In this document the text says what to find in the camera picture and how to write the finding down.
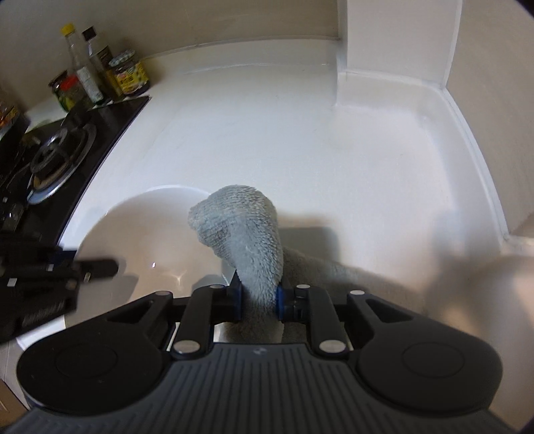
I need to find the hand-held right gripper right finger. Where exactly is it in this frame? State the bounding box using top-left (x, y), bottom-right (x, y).
top-left (274, 283), bottom-right (418, 358)

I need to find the yellow cap sauce bottle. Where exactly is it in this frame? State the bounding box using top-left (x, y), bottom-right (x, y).
top-left (61, 24), bottom-right (105, 106)

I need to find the white patterned bowl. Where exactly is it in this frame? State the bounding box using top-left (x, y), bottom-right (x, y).
top-left (76, 186), bottom-right (235, 307)

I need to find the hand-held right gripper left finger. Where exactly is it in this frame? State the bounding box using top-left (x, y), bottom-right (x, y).
top-left (106, 271), bottom-right (243, 360)

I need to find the black cap sauce bottle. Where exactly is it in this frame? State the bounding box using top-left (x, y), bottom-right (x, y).
top-left (82, 27), bottom-right (122, 100)

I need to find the yellow label jar checkered lid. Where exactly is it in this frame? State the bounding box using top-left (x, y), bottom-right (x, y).
top-left (108, 50), bottom-right (151, 98)

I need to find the green jar dark lid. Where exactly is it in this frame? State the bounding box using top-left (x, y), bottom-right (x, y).
top-left (48, 70), bottom-right (90, 112)

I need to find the black gas stove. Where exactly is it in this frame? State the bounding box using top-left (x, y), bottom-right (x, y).
top-left (0, 96), bottom-right (151, 253)

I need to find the grey fluffy cloth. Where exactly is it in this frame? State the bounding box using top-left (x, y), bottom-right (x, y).
top-left (188, 184), bottom-right (376, 345)

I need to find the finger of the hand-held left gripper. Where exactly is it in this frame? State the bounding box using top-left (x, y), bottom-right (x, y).
top-left (62, 258), bottom-right (119, 285)

